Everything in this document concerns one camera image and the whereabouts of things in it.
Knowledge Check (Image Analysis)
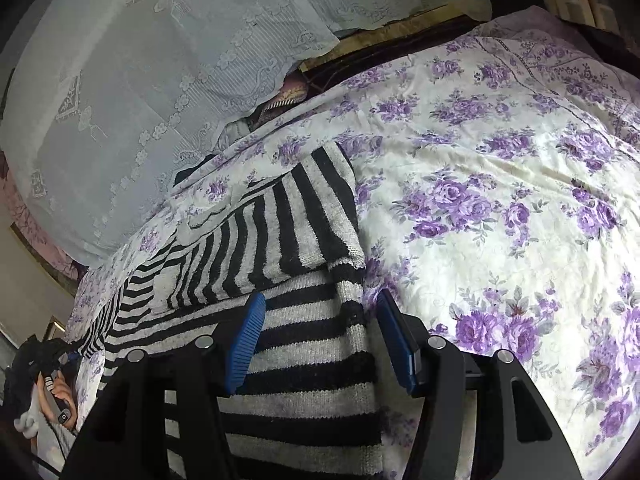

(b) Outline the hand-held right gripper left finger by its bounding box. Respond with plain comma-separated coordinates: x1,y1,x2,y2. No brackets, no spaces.
60,292,267,480

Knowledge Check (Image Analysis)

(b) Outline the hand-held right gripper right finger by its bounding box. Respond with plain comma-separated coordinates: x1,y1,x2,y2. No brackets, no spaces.
376,288,583,480

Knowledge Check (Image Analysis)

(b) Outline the black and grey striped sweater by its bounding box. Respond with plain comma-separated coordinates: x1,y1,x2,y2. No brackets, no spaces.
75,141,386,480

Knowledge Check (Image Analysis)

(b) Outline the person's left hand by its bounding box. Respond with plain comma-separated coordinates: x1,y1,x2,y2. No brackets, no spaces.
37,374,77,430

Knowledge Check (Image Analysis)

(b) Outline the pink floral cloth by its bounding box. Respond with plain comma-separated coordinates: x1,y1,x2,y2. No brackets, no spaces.
0,155,86,281

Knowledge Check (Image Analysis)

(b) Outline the purple floral bed sheet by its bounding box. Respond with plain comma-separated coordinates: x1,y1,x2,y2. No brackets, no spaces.
65,5,640,480

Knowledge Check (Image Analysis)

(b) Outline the grey cloth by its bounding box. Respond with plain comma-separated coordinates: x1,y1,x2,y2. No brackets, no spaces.
215,119,251,153

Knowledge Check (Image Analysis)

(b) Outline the pink zippered pillow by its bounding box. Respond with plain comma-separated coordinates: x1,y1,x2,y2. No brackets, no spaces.
247,72,308,131

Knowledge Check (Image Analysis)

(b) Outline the large white lace cover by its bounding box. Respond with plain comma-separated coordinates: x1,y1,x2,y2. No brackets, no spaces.
0,0,341,268

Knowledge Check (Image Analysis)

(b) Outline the dark wooden headboard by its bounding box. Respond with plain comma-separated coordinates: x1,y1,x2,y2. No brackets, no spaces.
297,0,501,93

